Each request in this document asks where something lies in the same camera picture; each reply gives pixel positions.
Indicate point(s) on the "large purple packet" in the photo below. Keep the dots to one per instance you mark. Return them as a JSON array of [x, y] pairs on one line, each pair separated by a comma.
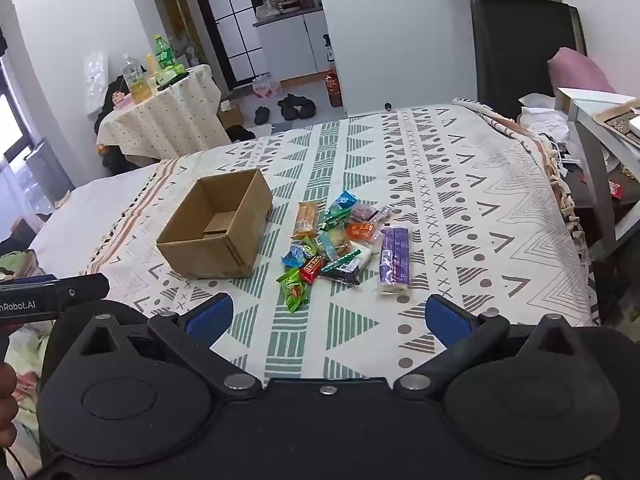
[[395, 260]]

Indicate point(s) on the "black grid sliding door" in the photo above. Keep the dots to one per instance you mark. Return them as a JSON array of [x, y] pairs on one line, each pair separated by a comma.
[[230, 25]]

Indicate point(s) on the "patterned blanket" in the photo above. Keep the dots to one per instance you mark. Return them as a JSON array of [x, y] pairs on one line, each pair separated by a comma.
[[425, 170]]

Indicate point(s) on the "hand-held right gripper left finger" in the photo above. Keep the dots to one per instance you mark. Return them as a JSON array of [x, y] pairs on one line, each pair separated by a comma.
[[210, 317]]

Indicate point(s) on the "green plastic bottle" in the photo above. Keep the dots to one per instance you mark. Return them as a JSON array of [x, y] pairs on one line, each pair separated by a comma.
[[162, 52]]

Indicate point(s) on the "white bed sheet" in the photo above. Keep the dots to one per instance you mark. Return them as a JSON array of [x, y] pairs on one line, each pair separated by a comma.
[[75, 220]]

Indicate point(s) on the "pink pillow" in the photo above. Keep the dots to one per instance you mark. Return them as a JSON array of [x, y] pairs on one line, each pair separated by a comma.
[[580, 72]]

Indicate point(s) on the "brown patterned tray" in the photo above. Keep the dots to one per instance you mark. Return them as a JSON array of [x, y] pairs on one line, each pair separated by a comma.
[[617, 122]]

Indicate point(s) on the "small cardboard box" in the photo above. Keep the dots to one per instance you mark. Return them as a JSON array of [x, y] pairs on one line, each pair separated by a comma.
[[231, 116]]

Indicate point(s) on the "black chair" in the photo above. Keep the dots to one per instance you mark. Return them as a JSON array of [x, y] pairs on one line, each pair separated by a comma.
[[515, 50]]

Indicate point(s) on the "grey appliance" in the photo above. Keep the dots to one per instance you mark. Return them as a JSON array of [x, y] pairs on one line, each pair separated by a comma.
[[47, 170]]

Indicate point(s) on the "blue snack packet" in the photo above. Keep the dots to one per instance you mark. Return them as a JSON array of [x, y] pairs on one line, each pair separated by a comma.
[[346, 201]]

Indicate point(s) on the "black clothing pile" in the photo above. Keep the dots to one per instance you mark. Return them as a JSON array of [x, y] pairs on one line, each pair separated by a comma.
[[109, 97]]

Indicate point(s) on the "person's left hand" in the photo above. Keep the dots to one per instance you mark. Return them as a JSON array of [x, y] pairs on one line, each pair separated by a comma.
[[7, 405]]

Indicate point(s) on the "small green packet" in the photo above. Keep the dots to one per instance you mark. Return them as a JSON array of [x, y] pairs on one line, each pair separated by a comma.
[[310, 246]]

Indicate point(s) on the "pink bottle pack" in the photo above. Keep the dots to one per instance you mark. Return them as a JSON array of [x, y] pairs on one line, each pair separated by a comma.
[[266, 86]]

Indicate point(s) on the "red bottle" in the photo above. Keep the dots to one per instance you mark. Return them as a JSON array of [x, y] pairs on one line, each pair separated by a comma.
[[334, 89]]

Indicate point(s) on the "white clothes pile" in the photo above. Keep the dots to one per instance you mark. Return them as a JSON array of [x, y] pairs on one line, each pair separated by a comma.
[[542, 117]]

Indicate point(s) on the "clear bottle with yellow liquid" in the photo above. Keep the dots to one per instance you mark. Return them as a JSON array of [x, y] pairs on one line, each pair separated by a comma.
[[135, 82]]

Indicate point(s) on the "black slipper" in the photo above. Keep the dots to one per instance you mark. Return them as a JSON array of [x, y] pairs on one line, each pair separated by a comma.
[[288, 108], [261, 115], [306, 108]]

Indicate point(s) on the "black spray bottle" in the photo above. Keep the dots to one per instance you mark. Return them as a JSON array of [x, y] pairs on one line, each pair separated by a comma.
[[328, 50]]

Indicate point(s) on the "clear packet with dark bar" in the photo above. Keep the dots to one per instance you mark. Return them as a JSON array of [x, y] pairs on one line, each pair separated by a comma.
[[381, 215]]

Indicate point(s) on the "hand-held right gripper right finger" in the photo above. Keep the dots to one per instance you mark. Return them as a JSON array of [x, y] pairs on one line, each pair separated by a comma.
[[447, 317]]

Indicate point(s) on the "dark green snack packet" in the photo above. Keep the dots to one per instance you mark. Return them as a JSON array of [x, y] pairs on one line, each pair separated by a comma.
[[337, 219]]

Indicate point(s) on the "purple pastry packet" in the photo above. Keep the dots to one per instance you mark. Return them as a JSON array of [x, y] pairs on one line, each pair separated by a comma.
[[363, 212]]

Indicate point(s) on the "teal cracker packet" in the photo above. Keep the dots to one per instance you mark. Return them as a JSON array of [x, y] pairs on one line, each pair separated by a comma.
[[334, 245]]

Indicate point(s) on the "white green black packet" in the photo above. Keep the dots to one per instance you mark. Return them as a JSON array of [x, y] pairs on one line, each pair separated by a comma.
[[347, 265]]

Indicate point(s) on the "round table with dotted cloth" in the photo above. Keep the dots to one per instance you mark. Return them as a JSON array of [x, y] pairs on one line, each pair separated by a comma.
[[160, 120]]

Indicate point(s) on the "small yellow bottle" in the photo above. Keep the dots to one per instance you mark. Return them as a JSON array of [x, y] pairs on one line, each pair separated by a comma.
[[152, 66]]

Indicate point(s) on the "blue green candy packet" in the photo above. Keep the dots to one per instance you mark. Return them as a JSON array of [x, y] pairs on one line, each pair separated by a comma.
[[296, 254]]

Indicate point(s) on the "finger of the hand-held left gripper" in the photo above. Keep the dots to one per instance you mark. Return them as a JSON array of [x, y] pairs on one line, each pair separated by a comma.
[[85, 291]]

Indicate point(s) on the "white kitchen cabinet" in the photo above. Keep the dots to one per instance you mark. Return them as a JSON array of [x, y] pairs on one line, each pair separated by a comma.
[[292, 45]]

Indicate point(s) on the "white side table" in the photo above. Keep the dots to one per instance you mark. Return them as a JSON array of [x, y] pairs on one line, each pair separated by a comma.
[[595, 170]]

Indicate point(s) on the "pink toy figure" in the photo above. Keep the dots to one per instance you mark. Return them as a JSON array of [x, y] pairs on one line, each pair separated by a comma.
[[123, 101]]

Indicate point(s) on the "bright green snack packet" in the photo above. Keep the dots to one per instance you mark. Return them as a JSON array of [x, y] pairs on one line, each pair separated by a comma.
[[292, 290]]

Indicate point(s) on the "white bubble wrap sheet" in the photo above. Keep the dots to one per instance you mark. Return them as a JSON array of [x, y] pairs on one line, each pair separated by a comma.
[[95, 82]]

